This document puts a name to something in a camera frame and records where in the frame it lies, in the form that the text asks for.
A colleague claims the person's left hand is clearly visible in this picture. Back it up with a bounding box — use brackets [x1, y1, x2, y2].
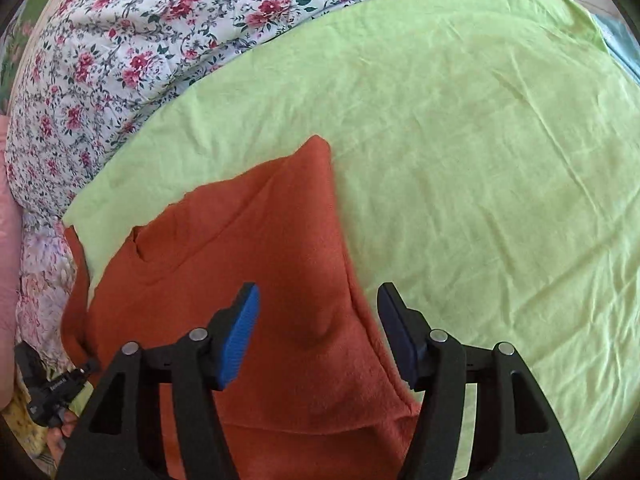
[47, 411, 78, 466]

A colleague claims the pastel floral ruffled cloth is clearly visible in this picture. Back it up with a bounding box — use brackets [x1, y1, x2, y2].
[16, 212, 76, 373]

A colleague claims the light green bed sheet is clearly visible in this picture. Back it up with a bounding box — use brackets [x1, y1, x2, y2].
[64, 0, 639, 476]

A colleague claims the rust orange knit sweater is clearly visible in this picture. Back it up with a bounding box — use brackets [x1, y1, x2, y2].
[61, 136, 419, 479]

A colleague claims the yellow cartoon print cloth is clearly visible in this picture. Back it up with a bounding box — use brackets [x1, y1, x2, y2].
[1, 384, 56, 478]

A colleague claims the pink pillow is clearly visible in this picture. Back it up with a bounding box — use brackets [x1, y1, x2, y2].
[0, 115, 22, 410]

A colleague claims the red floral white quilt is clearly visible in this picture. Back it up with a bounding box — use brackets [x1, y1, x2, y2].
[6, 0, 364, 226]

